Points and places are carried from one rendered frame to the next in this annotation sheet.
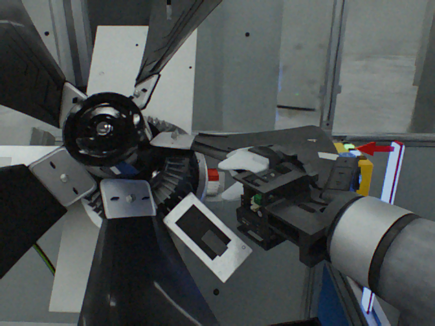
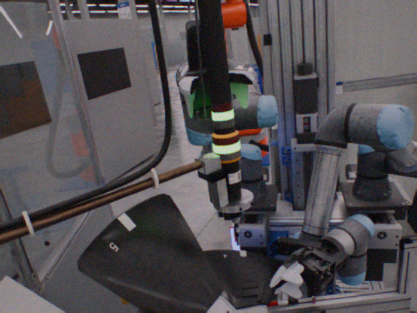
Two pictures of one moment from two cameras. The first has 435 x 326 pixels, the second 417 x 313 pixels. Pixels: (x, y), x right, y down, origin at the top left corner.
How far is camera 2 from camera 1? 0.90 m
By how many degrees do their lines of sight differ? 83
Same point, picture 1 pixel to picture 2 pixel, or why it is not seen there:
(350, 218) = (343, 241)
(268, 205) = (333, 264)
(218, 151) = (265, 291)
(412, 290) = (361, 240)
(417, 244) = (353, 231)
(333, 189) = (316, 245)
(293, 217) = (339, 258)
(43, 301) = not seen: outside the picture
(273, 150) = (300, 254)
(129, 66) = not seen: outside the picture
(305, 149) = (240, 259)
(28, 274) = not seen: outside the picture
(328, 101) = (24, 257)
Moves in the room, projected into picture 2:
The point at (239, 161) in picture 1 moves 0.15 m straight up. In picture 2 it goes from (293, 274) to (290, 217)
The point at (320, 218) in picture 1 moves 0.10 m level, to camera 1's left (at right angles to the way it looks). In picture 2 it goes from (339, 250) to (358, 277)
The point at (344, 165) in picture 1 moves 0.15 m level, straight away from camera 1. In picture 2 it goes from (291, 241) to (234, 237)
